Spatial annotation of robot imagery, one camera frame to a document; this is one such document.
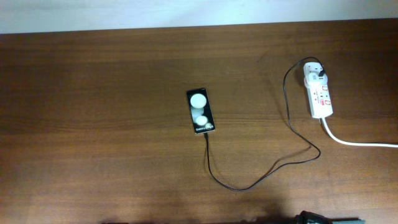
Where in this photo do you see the white power strip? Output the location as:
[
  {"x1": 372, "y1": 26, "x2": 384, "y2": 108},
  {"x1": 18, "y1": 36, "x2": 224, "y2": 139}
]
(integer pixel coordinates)
[{"x1": 307, "y1": 83, "x2": 333, "y2": 119}]

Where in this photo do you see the black charger cable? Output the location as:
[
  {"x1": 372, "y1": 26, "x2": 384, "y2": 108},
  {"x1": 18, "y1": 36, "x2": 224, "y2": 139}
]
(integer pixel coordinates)
[{"x1": 203, "y1": 56, "x2": 326, "y2": 192}]

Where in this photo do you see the white power strip cord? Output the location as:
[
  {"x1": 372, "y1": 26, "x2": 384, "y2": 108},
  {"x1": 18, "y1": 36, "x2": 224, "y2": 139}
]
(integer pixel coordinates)
[{"x1": 320, "y1": 116, "x2": 398, "y2": 149}]

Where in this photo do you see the white charger plug adapter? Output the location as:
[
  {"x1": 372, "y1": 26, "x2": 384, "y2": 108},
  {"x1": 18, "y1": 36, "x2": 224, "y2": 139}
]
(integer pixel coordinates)
[{"x1": 303, "y1": 62, "x2": 328, "y2": 88}]

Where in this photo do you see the black Galaxy flip smartphone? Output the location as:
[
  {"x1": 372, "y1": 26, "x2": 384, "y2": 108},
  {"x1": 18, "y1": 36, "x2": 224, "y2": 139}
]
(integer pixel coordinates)
[{"x1": 186, "y1": 88, "x2": 216, "y2": 134}]

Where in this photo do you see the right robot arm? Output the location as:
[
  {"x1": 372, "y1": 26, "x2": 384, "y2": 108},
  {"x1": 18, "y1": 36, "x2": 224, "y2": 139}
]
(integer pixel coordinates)
[{"x1": 294, "y1": 211, "x2": 332, "y2": 224}]

